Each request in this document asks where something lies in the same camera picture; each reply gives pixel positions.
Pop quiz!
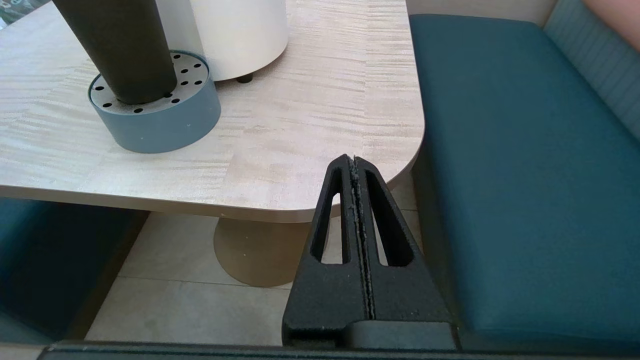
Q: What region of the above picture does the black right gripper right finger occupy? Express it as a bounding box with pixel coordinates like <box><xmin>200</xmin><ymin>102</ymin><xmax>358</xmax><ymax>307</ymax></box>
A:
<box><xmin>354</xmin><ymin>156</ymin><xmax>456</xmax><ymax>325</ymax></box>

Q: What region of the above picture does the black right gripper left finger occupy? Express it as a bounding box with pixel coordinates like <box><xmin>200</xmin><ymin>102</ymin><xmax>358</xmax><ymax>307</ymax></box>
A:
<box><xmin>281</xmin><ymin>154</ymin><xmax>375</xmax><ymax>348</ymax></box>

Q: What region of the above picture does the large tea beverage dispenser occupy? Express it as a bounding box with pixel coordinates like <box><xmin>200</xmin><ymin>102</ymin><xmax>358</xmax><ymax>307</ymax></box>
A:
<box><xmin>155</xmin><ymin>0</ymin><xmax>290</xmax><ymax>84</ymax></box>

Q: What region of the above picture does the teal upholstered bench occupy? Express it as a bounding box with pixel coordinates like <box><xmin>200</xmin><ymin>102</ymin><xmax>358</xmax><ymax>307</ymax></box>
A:
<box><xmin>0</xmin><ymin>197</ymin><xmax>150</xmax><ymax>346</ymax></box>
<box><xmin>409</xmin><ymin>0</ymin><xmax>640</xmax><ymax>351</ymax></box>

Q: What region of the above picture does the pink bolster cushion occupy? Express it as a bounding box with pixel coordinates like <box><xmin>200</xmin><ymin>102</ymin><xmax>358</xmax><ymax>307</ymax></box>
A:
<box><xmin>582</xmin><ymin>0</ymin><xmax>640</xmax><ymax>53</ymax></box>

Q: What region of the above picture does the beige table pedestal base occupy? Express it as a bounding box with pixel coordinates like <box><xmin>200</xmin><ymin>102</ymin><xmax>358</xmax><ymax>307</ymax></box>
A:
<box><xmin>213</xmin><ymin>202</ymin><xmax>346</xmax><ymax>288</ymax></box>

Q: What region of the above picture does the dark grey tall cup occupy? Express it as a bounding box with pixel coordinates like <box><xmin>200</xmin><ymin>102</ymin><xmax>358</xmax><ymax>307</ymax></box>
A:
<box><xmin>52</xmin><ymin>0</ymin><xmax>178</xmax><ymax>106</ymax></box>

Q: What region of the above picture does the blue perforated drip tray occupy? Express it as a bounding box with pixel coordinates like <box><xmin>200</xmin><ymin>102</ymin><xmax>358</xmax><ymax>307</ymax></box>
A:
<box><xmin>88</xmin><ymin>50</ymin><xmax>222</xmax><ymax>154</ymax></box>

